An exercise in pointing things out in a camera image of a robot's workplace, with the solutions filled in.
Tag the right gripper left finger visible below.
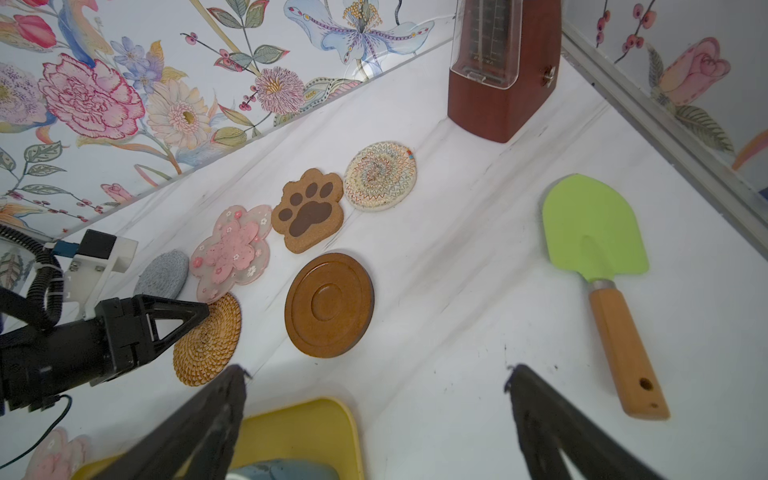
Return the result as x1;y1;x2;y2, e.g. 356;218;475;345
95;365;250;479

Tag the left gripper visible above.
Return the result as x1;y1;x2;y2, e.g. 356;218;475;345
1;295;210;411

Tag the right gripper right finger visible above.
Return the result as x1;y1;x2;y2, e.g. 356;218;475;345
505;364;660;479

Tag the grey woven coaster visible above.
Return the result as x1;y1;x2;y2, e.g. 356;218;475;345
133;250;189;299

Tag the rattan woven coaster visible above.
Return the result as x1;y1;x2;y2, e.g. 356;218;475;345
173;293;242;387

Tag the teal blue mug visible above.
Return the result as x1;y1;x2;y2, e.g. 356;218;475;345
225;459;340;480

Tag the pink flower coaster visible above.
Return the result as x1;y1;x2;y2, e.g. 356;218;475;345
189;205;272;304
23;427;92;480

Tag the brown wooden round coaster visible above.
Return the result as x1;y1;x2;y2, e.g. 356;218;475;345
284;253;375;358

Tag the brown paw coaster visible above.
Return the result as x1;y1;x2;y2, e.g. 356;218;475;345
271;168;344;254

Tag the colourful embroidered coaster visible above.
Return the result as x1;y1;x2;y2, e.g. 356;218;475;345
343;141;417;212

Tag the yellow tray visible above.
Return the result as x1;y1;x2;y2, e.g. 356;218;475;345
70;397;366;480

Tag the red brown metronome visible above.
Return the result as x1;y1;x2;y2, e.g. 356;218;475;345
447;0;562;143

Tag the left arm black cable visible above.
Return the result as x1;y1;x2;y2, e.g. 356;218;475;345
0;224;65;331

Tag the green spatula wooden handle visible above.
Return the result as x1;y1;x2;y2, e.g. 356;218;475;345
542;174;670;421

